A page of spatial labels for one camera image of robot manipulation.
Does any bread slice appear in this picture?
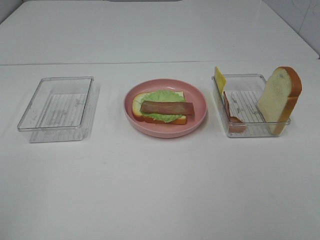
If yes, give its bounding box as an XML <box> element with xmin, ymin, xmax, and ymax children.
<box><xmin>132</xmin><ymin>92</ymin><xmax>187</xmax><ymax>125</ymax></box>
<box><xmin>257</xmin><ymin>66</ymin><xmax>302</xmax><ymax>136</ymax></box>

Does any yellow cheese slice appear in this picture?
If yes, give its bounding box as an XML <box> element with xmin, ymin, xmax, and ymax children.
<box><xmin>213</xmin><ymin>66</ymin><xmax>227</xmax><ymax>105</ymax></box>

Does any green lettuce leaf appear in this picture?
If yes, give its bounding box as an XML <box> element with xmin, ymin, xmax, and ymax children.
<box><xmin>133</xmin><ymin>89</ymin><xmax>187</xmax><ymax>123</ymax></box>

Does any clear plastic container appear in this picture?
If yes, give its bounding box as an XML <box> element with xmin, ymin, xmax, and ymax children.
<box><xmin>17</xmin><ymin>76</ymin><xmax>99</xmax><ymax>143</ymax></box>
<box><xmin>212</xmin><ymin>74</ymin><xmax>291</xmax><ymax>138</ymax></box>

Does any pink round plate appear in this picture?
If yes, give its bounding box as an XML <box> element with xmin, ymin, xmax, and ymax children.
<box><xmin>123</xmin><ymin>78</ymin><xmax>208</xmax><ymax>138</ymax></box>

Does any right clear plastic container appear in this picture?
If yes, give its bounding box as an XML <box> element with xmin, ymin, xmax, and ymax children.
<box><xmin>212</xmin><ymin>74</ymin><xmax>291</xmax><ymax>138</ymax></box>

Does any left clear plastic container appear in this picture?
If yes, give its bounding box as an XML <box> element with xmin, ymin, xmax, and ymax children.
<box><xmin>17</xmin><ymin>76</ymin><xmax>99</xmax><ymax>143</ymax></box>

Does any bacon strip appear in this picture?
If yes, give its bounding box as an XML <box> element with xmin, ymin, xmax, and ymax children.
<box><xmin>223</xmin><ymin>91</ymin><xmax>247</xmax><ymax>133</ymax></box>
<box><xmin>140</xmin><ymin>100</ymin><xmax>195</xmax><ymax>116</ymax></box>

